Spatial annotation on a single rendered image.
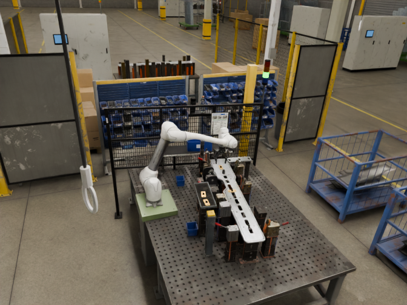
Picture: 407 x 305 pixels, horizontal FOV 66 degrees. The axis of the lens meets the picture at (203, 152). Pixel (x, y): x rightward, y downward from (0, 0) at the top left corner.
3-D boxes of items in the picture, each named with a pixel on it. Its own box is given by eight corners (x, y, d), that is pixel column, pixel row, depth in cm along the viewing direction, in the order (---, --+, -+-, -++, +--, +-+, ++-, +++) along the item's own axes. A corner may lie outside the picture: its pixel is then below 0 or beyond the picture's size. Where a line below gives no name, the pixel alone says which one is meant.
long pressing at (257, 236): (269, 240, 257) (269, 239, 257) (243, 244, 253) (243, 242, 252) (226, 158, 376) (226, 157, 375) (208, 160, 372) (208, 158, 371)
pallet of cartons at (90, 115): (103, 152, 581) (95, 98, 532) (55, 160, 550) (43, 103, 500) (94, 127, 677) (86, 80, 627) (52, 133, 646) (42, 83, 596)
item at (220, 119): (227, 134, 400) (229, 111, 385) (209, 135, 395) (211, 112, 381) (226, 134, 401) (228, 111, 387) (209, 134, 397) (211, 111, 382)
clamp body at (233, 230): (237, 262, 273) (241, 231, 256) (225, 264, 271) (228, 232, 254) (234, 254, 281) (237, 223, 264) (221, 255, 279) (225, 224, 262)
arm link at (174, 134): (187, 132, 307) (181, 126, 317) (170, 132, 298) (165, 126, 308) (184, 144, 312) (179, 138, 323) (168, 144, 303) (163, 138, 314)
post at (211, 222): (213, 255, 279) (216, 216, 258) (205, 256, 277) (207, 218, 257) (211, 249, 285) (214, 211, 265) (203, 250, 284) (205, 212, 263)
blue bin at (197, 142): (212, 150, 383) (212, 141, 377) (187, 151, 380) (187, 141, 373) (210, 144, 397) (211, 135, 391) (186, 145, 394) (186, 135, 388)
